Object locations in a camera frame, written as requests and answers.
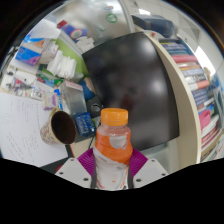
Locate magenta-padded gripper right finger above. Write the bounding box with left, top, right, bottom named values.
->
left=126, top=148, right=169, bottom=189

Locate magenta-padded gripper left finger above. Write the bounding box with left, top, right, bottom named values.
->
left=54, top=147, right=99, bottom=190

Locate orange-capped drink bottle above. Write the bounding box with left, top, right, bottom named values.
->
left=91, top=107, right=134, bottom=192

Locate patterned paper cup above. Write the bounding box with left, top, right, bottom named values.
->
left=39, top=107, right=78, bottom=146

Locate small blue box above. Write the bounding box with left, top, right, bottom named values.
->
left=72, top=112, right=97, bottom=138

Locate white written paper sheet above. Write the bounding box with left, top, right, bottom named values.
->
left=0, top=91, right=69, bottom=168

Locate beige shelf with books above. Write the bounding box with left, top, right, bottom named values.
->
left=131, top=13, right=224, bottom=164

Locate grey flat box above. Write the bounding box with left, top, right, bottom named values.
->
left=63, top=80, right=88, bottom=116

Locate black computer monitor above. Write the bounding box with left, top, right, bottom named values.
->
left=81, top=31, right=181, bottom=152

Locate white tissue pack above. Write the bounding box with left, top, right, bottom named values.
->
left=45, top=49, right=78, bottom=80

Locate blue packet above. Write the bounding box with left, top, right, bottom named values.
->
left=14, top=45, right=43, bottom=67

